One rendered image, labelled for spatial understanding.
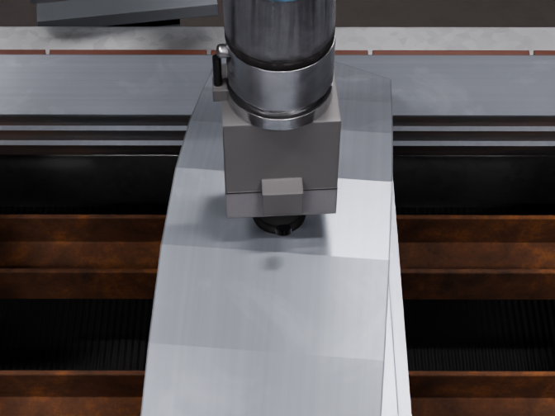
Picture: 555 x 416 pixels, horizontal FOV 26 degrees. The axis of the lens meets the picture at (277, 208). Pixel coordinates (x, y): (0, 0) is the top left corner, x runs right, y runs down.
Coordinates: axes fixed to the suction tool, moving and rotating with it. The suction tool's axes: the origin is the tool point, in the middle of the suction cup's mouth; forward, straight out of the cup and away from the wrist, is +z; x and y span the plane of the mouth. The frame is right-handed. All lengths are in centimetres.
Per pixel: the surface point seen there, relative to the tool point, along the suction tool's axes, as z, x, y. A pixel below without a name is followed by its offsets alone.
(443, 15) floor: 100, 134, 44
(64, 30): 31, 58, -25
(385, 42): 31, 54, 17
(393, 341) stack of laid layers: 12.9, -3.7, 9.9
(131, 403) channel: 30.8, 1.9, -14.8
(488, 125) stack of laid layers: 14.5, 22.9, 23.1
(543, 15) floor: 100, 133, 66
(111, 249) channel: 30.9, 21.7, -17.5
